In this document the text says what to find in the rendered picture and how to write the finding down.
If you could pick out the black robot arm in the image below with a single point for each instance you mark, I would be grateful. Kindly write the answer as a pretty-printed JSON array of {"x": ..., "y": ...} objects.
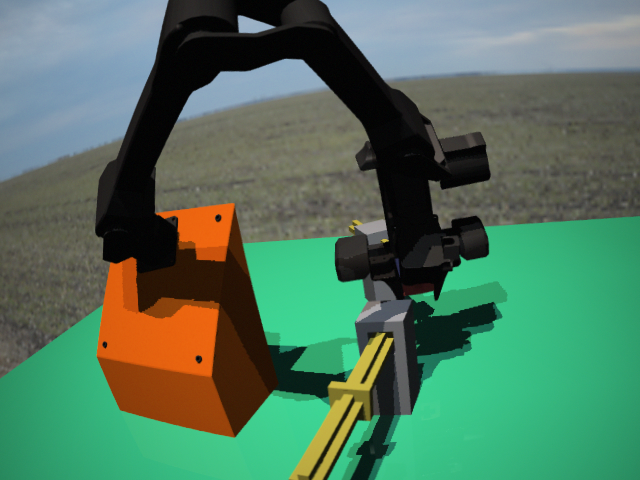
[{"x": 199, "y": 39}]

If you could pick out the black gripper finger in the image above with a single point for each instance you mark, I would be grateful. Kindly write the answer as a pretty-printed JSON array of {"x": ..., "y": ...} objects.
[
  {"x": 393, "y": 281},
  {"x": 438, "y": 286}
]

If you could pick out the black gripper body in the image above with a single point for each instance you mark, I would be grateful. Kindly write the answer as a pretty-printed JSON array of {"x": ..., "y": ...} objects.
[{"x": 354, "y": 255}]

